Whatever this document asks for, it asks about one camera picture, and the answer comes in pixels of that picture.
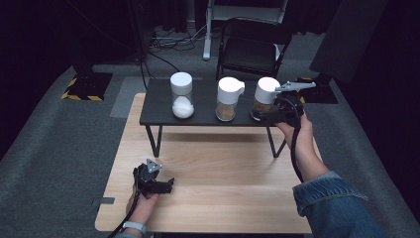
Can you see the white cup with lid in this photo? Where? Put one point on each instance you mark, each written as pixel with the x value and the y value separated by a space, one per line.
pixel 265 91

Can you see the black shelf riser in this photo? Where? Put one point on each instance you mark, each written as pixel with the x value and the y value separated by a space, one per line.
pixel 204 105

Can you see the spice jar white spout lid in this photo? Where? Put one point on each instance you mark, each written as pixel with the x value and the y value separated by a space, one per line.
pixel 228 95

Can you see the black base with yellow stripes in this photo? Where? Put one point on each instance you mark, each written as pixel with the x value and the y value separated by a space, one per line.
pixel 322 95
pixel 89 86

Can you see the clear jar white lid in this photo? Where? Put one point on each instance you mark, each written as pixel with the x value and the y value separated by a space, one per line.
pixel 181 95

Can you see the black folding chair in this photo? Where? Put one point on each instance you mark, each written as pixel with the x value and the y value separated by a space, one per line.
pixel 251 49

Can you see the person's left hand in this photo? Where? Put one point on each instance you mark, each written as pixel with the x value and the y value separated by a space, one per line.
pixel 140 209

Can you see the dark stand pole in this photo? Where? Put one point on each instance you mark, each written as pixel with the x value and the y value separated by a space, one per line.
pixel 140 29

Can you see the dark grey panel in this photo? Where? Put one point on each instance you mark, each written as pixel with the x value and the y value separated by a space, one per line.
pixel 346 36

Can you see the white metal stand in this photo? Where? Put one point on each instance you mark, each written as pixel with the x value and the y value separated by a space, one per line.
pixel 244 12

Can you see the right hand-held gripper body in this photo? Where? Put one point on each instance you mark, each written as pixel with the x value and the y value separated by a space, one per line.
pixel 287 109

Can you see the person's right hand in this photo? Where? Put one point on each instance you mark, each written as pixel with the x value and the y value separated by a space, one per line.
pixel 303 137

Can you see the white wristband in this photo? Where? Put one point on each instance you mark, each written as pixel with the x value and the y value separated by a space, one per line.
pixel 135 226

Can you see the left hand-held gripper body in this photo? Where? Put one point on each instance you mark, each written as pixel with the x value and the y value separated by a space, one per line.
pixel 145 181

